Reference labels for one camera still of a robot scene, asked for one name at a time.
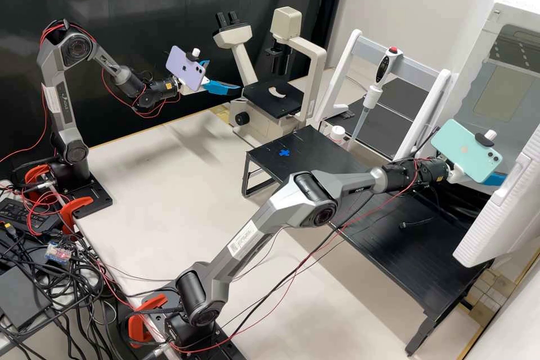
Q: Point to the wrist camera phone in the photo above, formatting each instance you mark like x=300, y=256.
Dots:
x=183, y=66
x=464, y=149

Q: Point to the black power adapter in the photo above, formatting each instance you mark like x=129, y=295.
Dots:
x=25, y=214

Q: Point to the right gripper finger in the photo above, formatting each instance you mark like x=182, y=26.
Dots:
x=497, y=179

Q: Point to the right wrist camera phone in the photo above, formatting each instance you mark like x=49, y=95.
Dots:
x=464, y=149

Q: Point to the small circuit board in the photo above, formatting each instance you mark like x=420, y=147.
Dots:
x=59, y=252

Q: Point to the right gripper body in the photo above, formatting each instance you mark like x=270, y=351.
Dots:
x=457, y=175

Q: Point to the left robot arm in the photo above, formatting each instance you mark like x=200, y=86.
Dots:
x=59, y=94

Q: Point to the flat black box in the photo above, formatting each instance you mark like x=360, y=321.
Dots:
x=21, y=296

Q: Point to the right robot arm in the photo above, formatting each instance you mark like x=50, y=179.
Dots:
x=320, y=195

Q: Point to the white pipette stand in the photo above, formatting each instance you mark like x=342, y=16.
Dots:
x=434, y=94

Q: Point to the left wrist camera phone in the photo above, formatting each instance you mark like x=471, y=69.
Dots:
x=183, y=66

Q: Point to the pipette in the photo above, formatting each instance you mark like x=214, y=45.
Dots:
x=373, y=96

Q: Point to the white-capped bottle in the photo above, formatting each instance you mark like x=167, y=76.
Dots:
x=337, y=133

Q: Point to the red clamp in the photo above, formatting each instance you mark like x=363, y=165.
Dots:
x=36, y=174
x=78, y=207
x=141, y=326

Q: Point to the cream microscope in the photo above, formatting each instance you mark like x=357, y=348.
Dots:
x=270, y=119

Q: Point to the white incubator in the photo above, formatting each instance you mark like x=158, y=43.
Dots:
x=510, y=60

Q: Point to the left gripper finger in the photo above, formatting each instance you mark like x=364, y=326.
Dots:
x=219, y=88
x=204, y=63

